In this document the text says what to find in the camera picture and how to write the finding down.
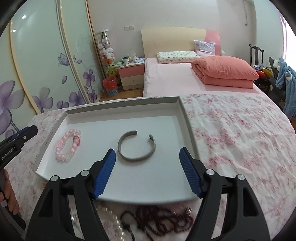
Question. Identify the red bin with bag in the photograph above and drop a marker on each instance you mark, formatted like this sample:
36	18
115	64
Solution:
110	85

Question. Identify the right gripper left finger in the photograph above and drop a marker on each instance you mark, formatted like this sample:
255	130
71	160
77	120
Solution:
51	219

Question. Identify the wall power socket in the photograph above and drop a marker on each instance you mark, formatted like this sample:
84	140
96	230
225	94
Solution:
128	28

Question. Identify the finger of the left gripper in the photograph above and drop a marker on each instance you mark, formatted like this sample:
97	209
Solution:
22	139
20	132

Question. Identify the dark wooden chair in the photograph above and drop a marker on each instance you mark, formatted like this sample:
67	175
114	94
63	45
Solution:
256	61

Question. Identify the pink and cream nightstand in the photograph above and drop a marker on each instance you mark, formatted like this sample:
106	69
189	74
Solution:
132	75

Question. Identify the pink floral bed sheet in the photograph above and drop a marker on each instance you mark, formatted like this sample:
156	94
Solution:
235	134

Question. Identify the sliding wardrobe with flower print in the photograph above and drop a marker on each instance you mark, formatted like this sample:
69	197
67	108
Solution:
48	62

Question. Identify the white floral pillow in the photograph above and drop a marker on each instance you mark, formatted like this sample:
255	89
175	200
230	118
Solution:
177	57

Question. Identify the lilac patterned pillow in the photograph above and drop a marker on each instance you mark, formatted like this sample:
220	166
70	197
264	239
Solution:
204	48

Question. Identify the folded salmon pink duvet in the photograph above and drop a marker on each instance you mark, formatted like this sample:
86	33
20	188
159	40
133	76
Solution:
224	71

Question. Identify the person's left hand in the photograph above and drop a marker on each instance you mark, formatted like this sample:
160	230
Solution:
9	194

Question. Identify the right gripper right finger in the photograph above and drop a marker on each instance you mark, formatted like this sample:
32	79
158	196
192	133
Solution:
243	220

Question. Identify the blue bathrobe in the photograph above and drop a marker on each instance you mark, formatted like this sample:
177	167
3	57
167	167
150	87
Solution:
287	75

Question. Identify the tube of plush toys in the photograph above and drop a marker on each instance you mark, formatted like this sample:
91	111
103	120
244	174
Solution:
106	53

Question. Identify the grey shallow jewelry tray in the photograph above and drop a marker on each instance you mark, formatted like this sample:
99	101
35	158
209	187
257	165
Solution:
146	134

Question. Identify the bed with cream headboard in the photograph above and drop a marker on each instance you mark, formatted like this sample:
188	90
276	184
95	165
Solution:
178	78

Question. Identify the white mug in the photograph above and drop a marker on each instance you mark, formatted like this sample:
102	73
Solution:
126	60

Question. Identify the thin silver bangle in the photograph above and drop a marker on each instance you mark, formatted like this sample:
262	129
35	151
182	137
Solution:
74	219

